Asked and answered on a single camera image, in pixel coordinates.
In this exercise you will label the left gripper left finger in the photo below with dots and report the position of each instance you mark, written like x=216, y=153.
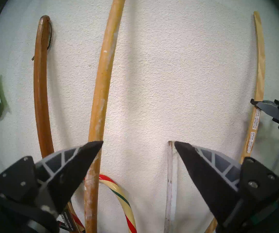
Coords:
x=64, y=167

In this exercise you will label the dark brown wooden pole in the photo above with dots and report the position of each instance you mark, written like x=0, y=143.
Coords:
x=40, y=89

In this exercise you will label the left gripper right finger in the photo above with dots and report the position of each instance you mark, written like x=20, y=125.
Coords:
x=209, y=171

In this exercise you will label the light wooden stick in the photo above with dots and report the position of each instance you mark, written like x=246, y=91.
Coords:
x=259, y=77

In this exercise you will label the striped candy cane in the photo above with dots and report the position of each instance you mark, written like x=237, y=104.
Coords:
x=120, y=196

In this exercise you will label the grey metal strip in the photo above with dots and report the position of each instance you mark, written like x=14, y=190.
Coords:
x=169, y=186

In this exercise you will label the light wooden pole threaded tip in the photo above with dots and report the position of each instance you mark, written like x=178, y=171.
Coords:
x=100, y=101

